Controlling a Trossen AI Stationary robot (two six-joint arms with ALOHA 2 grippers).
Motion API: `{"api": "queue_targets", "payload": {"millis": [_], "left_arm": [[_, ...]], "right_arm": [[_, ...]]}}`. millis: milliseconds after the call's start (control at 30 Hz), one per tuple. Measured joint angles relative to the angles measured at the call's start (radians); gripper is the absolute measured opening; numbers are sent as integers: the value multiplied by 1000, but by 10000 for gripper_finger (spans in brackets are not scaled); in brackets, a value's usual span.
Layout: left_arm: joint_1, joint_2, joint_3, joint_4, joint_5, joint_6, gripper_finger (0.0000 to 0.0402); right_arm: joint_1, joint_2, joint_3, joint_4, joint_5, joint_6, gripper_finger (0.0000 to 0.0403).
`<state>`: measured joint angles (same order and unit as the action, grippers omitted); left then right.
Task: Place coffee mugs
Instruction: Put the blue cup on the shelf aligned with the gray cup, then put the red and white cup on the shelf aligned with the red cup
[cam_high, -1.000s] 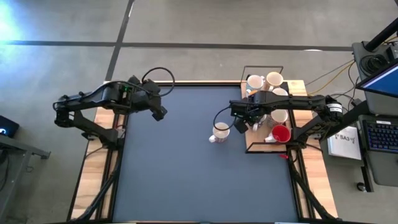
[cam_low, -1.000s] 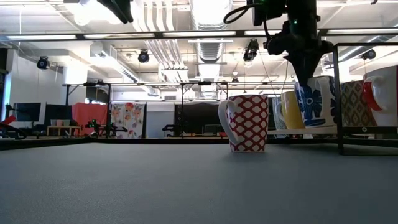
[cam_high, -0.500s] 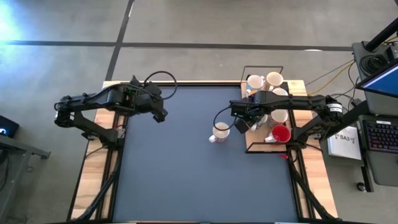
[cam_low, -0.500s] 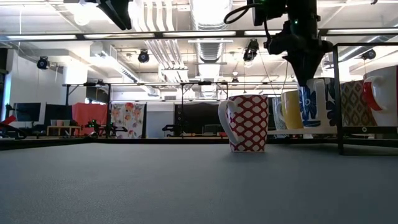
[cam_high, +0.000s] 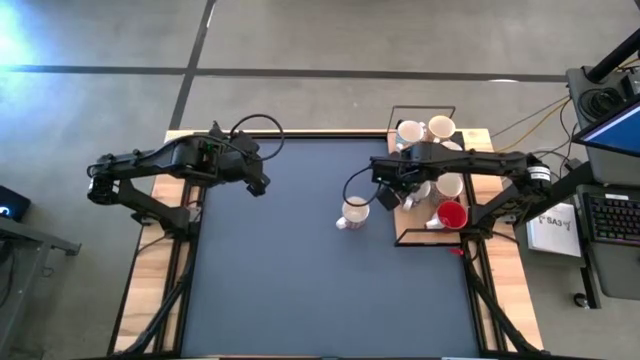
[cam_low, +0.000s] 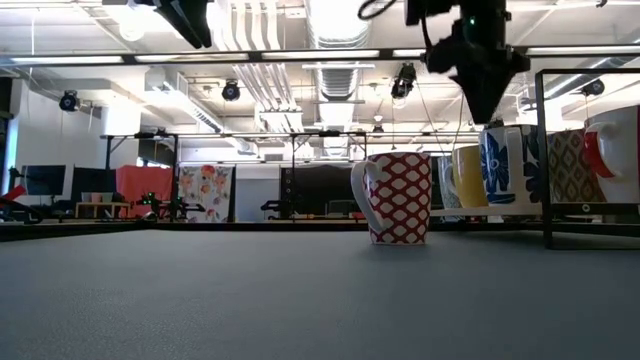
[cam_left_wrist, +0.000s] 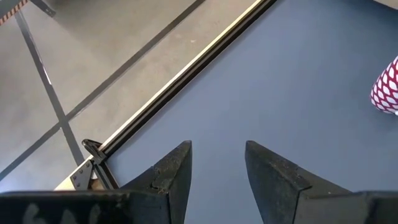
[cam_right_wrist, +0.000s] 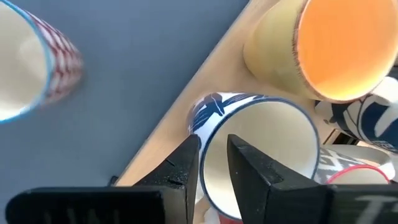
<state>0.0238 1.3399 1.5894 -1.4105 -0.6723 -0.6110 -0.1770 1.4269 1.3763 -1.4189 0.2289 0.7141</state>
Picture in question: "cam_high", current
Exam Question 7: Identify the grey equipment cart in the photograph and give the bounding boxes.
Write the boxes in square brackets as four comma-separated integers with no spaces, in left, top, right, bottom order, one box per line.
[565,64,640,301]

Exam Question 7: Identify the laptop with blue screen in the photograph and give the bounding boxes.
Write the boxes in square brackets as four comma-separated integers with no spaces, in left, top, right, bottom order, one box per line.
[572,97,640,159]

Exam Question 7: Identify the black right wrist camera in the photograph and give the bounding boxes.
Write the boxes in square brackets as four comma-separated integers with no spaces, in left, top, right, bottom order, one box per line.
[375,185,401,212]

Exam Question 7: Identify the grey metal stand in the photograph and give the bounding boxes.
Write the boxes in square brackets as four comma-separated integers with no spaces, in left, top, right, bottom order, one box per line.
[0,215,82,359]

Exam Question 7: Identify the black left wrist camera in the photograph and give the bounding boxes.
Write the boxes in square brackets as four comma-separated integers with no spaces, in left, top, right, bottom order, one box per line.
[246,177,269,198]

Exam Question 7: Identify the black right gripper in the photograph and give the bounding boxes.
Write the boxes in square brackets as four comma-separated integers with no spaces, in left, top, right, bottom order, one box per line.
[369,142,444,198]

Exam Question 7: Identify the blue floral white mug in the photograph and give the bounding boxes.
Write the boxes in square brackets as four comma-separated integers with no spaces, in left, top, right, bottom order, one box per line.
[402,180,432,212]

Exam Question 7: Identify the black right gripper cable loop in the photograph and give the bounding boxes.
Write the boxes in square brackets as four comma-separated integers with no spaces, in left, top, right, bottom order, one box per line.
[342,164,382,208]

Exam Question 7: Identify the wooden tray with black handles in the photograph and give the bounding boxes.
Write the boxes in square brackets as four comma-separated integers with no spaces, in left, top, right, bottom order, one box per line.
[387,105,463,248]

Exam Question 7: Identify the black keyboard with coloured keys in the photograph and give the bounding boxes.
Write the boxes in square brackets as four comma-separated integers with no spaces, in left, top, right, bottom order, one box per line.
[582,192,640,247]

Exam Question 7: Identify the white SA3 labelled box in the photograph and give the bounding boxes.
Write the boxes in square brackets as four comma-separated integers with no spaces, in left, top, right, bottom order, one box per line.
[526,202,584,259]

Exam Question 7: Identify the white mug with reddish outside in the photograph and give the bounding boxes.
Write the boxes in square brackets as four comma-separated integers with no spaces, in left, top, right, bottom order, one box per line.
[430,172,466,206]

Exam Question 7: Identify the black pole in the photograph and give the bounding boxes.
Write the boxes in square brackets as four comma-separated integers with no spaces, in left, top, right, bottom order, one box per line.
[585,29,640,84]

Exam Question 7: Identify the red white lattice mug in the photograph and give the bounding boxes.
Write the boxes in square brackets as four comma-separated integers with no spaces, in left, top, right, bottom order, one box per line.
[334,195,372,232]

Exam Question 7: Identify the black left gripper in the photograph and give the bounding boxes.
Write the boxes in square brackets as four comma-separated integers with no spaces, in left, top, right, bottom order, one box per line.
[214,130,272,189]

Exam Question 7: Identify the yellow cable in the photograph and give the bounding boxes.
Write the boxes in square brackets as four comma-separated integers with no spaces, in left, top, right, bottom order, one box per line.
[494,97,574,154]

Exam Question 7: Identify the grey table mat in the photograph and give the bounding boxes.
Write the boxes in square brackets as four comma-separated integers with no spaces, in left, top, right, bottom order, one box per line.
[180,137,481,359]

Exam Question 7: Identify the black left gripper cable loop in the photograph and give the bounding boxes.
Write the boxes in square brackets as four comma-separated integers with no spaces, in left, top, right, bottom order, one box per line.
[228,113,286,164]

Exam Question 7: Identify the black device with blue light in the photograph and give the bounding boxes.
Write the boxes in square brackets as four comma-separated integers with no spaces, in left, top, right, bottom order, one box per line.
[0,184,32,224]

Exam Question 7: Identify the coiled black cable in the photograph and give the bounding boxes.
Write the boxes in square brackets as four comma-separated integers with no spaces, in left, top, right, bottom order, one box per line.
[578,87,625,120]

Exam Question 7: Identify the red mug with white handle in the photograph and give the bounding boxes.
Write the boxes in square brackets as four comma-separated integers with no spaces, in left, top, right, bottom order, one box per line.
[424,199,470,232]

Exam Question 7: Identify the black diagonal strut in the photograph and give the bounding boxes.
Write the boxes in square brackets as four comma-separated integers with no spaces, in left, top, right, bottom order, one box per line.
[517,160,597,229]

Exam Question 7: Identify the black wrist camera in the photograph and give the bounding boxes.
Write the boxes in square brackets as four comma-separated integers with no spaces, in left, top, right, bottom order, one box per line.
[375,185,401,212]
[246,177,269,198]

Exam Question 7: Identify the black aluminium table frame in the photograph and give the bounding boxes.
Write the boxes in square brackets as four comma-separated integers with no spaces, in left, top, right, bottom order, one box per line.
[107,119,546,360]

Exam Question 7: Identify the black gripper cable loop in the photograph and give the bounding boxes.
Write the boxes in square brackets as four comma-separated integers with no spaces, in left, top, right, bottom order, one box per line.
[228,113,286,164]
[342,164,382,208]

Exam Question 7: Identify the orange mug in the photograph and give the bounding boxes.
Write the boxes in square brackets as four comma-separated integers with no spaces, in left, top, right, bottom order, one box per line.
[427,114,457,144]

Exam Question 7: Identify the teal-rimmed red striped mug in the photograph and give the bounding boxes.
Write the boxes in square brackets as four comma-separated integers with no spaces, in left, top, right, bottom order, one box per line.
[395,119,427,151]

